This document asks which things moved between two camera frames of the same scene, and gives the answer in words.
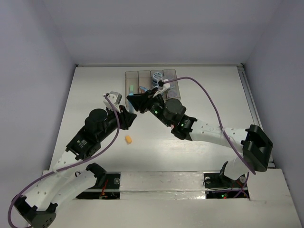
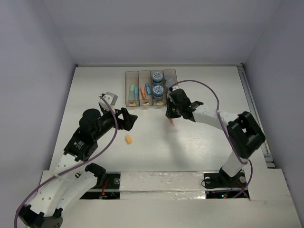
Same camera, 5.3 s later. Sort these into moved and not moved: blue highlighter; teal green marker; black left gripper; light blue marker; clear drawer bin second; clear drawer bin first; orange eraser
Moved: light blue marker; blue highlighter
Not moved: clear drawer bin second; clear drawer bin first; teal green marker; orange eraser; black left gripper
